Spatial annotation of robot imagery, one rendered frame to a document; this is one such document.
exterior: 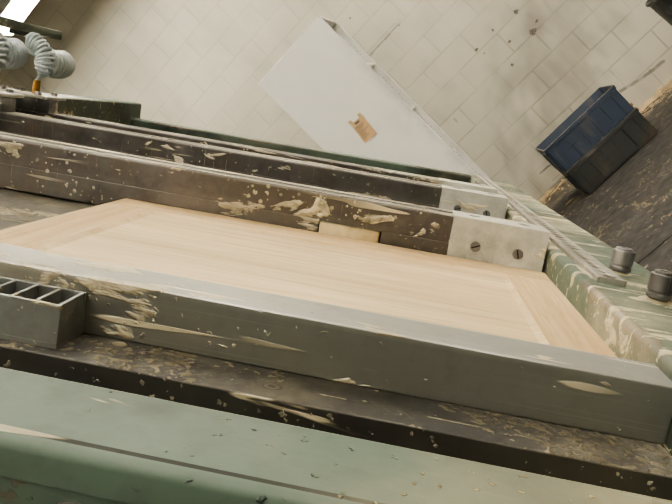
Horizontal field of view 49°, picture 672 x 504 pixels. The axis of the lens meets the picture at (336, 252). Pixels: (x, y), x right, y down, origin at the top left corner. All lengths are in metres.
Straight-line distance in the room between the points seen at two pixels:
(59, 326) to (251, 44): 5.94
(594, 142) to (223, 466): 4.97
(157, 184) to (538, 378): 0.66
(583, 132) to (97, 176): 4.36
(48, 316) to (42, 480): 0.23
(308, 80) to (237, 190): 3.87
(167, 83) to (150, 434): 6.38
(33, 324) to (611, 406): 0.38
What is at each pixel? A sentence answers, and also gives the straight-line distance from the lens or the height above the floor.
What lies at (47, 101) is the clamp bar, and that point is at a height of 1.76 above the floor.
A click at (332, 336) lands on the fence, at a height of 1.08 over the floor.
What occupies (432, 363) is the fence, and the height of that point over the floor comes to 1.02.
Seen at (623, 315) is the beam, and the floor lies 0.91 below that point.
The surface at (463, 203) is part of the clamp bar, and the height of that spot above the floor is 0.98.
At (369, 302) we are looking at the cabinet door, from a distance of 0.67.
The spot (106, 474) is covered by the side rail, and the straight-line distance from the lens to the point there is 0.28.
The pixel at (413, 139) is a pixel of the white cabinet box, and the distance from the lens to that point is 4.78.
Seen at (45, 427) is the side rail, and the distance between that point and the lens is 0.30.
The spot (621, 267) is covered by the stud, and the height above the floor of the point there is 0.86.
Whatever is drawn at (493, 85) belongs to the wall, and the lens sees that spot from 6.15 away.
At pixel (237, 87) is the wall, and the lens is 6.44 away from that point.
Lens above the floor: 1.14
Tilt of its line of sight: 3 degrees down
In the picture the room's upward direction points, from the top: 45 degrees counter-clockwise
